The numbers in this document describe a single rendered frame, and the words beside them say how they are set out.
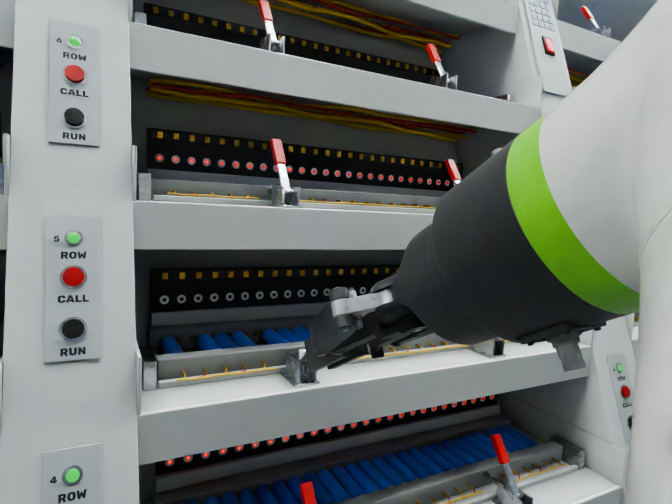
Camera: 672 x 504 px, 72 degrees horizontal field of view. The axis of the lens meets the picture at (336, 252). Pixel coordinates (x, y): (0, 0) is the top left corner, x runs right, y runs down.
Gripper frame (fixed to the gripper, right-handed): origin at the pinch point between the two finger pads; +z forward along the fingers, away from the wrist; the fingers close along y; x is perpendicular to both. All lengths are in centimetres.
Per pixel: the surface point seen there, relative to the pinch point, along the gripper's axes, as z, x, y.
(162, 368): 11.3, 1.8, -13.2
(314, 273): 19.4, 14.1, 9.0
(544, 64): -2, 42, 47
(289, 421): 8.2, -5.3, -2.2
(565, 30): -2, 52, 57
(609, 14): 5, 76, 96
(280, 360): 11.5, 1.2, -0.9
